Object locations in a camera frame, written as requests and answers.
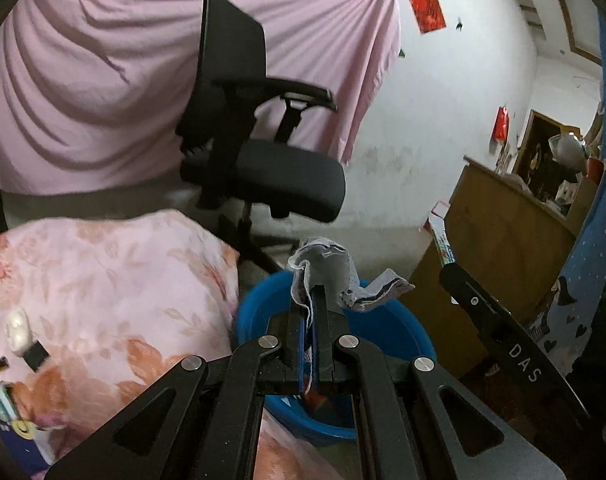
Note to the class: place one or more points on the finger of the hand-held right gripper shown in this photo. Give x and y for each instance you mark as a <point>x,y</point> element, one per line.
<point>470,297</point>

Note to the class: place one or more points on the wooden cabinet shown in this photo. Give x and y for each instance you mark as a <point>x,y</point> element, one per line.
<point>498,240</point>

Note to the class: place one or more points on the blue plastic bucket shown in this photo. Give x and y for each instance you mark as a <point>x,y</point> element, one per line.
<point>398,330</point>

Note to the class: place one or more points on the black office chair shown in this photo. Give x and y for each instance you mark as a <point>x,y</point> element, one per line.
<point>283,180</point>

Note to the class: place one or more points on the dark framed picture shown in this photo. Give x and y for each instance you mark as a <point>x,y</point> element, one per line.
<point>538,155</point>

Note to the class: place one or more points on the white dotted wrapper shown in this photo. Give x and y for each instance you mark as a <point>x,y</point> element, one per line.
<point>323,265</point>

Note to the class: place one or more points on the blue snack bag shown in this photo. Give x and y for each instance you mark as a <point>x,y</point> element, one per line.
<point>13,452</point>

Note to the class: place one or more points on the red paper wall poster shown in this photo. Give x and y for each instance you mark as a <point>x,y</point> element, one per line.
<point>425,10</point>

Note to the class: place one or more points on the green white packet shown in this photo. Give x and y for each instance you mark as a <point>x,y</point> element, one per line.
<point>0,400</point>

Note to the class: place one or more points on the white rounded helmet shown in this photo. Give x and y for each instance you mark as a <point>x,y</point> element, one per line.
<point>568,150</point>

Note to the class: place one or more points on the red hanging wall decoration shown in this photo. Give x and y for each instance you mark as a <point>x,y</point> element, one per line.
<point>500,125</point>

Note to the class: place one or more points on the red cup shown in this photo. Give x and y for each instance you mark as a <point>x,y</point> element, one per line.
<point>595,169</point>

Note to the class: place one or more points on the blue dotted printed curtain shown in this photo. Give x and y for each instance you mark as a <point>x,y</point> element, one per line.
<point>593,260</point>

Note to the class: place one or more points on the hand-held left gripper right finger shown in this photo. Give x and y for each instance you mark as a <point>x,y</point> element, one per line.
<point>320,340</point>

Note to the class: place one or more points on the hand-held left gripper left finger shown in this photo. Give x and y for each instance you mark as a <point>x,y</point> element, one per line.
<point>303,330</point>

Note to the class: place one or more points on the colourful printed box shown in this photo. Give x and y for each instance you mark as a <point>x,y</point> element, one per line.
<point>444,247</point>

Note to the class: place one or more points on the pink floral blanket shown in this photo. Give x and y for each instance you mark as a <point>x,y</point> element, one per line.
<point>108,285</point>

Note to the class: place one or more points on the pink hanging bed sheet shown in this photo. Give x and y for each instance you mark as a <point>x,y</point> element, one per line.
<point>83,85</point>

